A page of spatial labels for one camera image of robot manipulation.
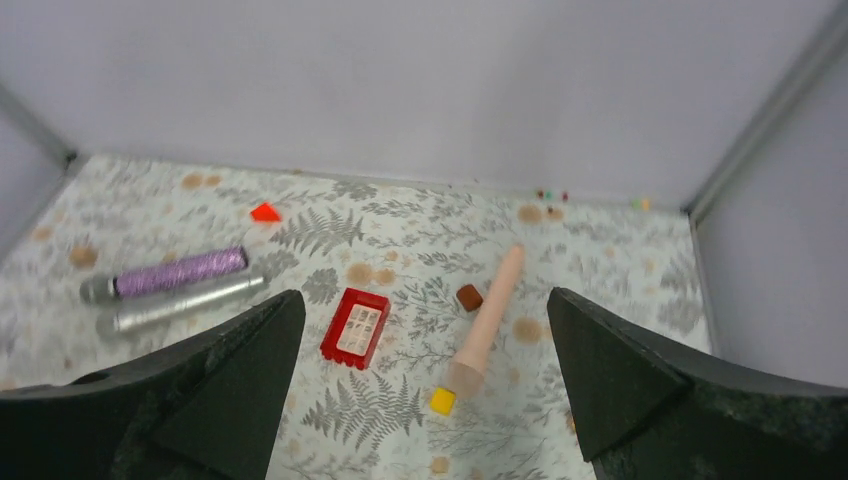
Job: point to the red toy block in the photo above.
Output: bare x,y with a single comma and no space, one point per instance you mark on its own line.
266,213

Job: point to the yellow cube block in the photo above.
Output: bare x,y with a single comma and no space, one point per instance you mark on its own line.
442,401

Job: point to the purple glitter toy microphone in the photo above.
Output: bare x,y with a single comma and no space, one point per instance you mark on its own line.
144,281

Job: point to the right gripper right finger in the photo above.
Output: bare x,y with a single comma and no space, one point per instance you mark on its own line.
648,407

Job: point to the silver toy microphone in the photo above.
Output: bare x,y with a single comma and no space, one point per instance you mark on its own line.
136,315

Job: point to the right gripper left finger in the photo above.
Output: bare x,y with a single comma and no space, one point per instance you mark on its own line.
207,407

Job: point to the red window brick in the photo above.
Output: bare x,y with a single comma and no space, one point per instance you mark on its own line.
355,329

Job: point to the floral table mat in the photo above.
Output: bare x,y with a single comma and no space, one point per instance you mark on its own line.
415,246

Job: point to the brown cube block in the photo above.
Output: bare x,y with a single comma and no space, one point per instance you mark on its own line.
469,298

